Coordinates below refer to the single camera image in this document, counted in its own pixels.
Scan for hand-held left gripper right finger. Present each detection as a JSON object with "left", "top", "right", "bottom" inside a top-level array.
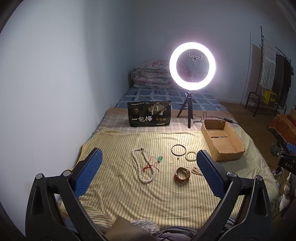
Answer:
[{"left": 196, "top": 149, "right": 273, "bottom": 241}]

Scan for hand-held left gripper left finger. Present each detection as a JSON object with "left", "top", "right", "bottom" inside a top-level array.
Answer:
[{"left": 25, "top": 148, "right": 109, "bottom": 241}]

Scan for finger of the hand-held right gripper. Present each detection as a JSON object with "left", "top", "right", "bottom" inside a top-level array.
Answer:
[
  {"left": 270, "top": 144, "right": 296, "bottom": 173},
  {"left": 276, "top": 136, "right": 296, "bottom": 155}
]

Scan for cream bead bracelet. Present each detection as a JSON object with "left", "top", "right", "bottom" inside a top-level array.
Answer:
[{"left": 185, "top": 151, "right": 198, "bottom": 162}]

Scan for cardboard box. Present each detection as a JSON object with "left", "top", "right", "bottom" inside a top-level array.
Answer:
[{"left": 201, "top": 119, "right": 245, "bottom": 162}]

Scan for orange box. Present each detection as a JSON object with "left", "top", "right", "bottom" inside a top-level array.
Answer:
[{"left": 269, "top": 113, "right": 296, "bottom": 144}]

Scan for plush toy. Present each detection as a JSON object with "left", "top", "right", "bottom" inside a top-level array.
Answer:
[{"left": 279, "top": 173, "right": 293, "bottom": 211}]

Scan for black bangle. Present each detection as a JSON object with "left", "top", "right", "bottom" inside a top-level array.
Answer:
[{"left": 171, "top": 144, "right": 187, "bottom": 156}]

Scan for yellow striped cloth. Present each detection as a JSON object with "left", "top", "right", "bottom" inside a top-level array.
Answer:
[{"left": 59, "top": 128, "right": 279, "bottom": 230}]

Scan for yellow box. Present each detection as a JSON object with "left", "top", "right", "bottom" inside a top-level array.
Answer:
[{"left": 264, "top": 90, "right": 278, "bottom": 105}]

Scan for dark clothing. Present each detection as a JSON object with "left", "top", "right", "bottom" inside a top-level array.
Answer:
[{"left": 157, "top": 226, "right": 199, "bottom": 241}]

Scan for dark hanging clothes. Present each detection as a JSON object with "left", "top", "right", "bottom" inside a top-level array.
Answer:
[{"left": 272, "top": 53, "right": 292, "bottom": 102}]

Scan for grey knitted cloth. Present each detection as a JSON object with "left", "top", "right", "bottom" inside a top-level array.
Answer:
[{"left": 132, "top": 220, "right": 160, "bottom": 239}]

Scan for black snack bag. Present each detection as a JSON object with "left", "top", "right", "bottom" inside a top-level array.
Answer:
[{"left": 127, "top": 100, "right": 171, "bottom": 127}]

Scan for white knitted towel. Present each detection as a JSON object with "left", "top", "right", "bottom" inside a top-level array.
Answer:
[{"left": 259, "top": 38, "right": 277, "bottom": 90}]

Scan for blue patterned sheet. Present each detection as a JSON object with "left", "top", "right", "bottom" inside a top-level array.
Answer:
[{"left": 114, "top": 86, "right": 228, "bottom": 112}]

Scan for black clothes rack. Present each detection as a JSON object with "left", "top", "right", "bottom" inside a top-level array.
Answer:
[{"left": 250, "top": 25, "right": 294, "bottom": 114}]

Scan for phone holder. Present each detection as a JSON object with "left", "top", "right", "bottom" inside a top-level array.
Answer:
[{"left": 188, "top": 52, "right": 204, "bottom": 82}]

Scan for folded floral quilt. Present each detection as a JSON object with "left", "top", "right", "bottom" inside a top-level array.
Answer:
[{"left": 131, "top": 60, "right": 183, "bottom": 88}]

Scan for white pearl necklace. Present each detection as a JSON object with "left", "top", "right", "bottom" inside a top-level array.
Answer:
[{"left": 132, "top": 148, "right": 156, "bottom": 183}]

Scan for red cord green pendant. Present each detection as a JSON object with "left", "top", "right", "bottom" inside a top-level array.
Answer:
[{"left": 143, "top": 156, "right": 164, "bottom": 173}]

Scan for black cable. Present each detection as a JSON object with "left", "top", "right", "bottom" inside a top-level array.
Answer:
[{"left": 193, "top": 112, "right": 241, "bottom": 127}]

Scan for ring light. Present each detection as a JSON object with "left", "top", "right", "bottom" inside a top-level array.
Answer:
[{"left": 169, "top": 42, "right": 216, "bottom": 89}]

